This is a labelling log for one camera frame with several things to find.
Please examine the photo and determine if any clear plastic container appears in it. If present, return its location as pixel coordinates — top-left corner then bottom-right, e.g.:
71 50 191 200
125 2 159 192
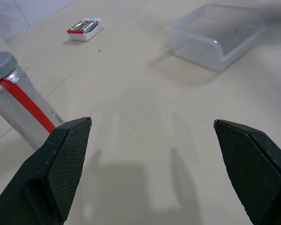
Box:
166 3 266 72

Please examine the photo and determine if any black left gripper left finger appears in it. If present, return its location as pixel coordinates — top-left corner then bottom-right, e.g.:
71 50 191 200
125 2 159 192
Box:
0 117 92 225

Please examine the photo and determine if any green silver battery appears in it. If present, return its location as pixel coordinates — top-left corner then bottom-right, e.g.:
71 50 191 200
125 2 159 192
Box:
70 20 91 30
82 21 99 33

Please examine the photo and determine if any grey cylinder with red tape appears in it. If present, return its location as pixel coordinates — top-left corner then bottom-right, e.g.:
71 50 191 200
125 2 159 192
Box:
0 65 66 150

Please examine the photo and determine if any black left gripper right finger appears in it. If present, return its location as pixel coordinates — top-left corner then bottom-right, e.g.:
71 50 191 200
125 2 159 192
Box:
214 119 281 225

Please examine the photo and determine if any white battery box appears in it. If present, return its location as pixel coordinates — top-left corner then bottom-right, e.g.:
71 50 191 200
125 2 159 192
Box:
67 17 105 42

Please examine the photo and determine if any grey screw bottle cap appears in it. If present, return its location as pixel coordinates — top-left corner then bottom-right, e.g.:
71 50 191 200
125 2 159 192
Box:
0 51 18 84

